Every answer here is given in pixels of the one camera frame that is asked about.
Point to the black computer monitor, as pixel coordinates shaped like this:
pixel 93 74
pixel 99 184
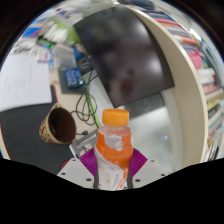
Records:
pixel 126 53

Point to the open white notebook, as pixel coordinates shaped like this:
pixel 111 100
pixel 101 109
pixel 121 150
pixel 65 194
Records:
pixel 23 83

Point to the rectangular ceiling light panel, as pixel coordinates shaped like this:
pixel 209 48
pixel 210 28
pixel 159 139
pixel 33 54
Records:
pixel 195 34

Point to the patterned yellow red cup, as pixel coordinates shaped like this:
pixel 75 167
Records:
pixel 61 125

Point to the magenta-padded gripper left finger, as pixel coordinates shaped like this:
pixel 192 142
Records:
pixel 75 173

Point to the large black desk mat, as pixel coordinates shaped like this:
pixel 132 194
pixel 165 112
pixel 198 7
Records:
pixel 23 133

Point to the orange drink bottle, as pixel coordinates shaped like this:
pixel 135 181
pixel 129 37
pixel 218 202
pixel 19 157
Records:
pixel 113 150

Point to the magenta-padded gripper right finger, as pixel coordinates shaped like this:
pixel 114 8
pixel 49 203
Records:
pixel 148 170

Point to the clear plastic box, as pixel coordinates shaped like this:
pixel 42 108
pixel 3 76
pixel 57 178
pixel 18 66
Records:
pixel 63 55

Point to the white shelf with books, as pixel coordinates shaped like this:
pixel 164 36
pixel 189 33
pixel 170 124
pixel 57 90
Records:
pixel 186 100

